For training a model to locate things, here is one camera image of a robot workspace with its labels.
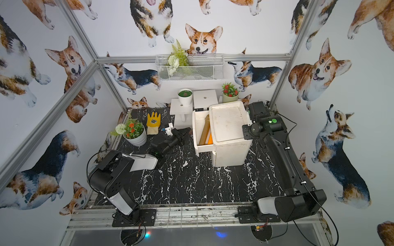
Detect white top drawer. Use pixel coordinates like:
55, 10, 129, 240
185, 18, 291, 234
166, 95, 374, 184
192, 111, 214, 157

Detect green fern white flowers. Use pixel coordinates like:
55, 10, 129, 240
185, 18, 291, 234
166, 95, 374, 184
167, 40, 190, 76

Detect white stepped display stand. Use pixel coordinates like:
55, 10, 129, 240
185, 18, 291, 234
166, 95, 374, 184
170, 90, 218, 129

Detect white cup green top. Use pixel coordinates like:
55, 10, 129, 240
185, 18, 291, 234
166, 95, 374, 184
178, 89, 193, 106

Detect orange flower white pot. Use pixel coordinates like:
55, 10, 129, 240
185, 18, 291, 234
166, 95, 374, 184
110, 118, 147, 147

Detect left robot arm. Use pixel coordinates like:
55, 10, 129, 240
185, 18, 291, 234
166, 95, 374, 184
87, 127, 191, 219

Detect white wire wall basket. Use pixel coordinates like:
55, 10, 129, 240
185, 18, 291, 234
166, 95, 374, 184
155, 54, 224, 81

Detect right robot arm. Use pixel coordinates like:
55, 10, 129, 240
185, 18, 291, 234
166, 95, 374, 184
242, 101, 327, 222

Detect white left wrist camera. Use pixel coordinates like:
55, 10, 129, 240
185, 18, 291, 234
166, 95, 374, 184
162, 123, 174, 136

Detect gold brown microphone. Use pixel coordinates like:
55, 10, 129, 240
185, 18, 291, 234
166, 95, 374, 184
199, 115, 210, 146

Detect yellow work glove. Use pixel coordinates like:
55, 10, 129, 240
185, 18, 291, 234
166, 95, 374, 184
146, 112, 161, 135

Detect red flower pot plant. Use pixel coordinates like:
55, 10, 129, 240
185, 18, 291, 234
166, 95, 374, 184
222, 83, 239, 103

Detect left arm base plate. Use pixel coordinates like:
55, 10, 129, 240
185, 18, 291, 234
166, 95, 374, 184
112, 209, 157, 228

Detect orange microphone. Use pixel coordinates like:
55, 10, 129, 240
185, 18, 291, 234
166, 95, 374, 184
207, 130, 213, 145

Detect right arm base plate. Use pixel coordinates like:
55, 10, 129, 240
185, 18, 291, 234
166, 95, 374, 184
235, 206, 281, 224

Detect white drawer cabinet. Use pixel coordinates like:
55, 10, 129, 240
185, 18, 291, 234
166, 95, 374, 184
209, 101, 252, 168

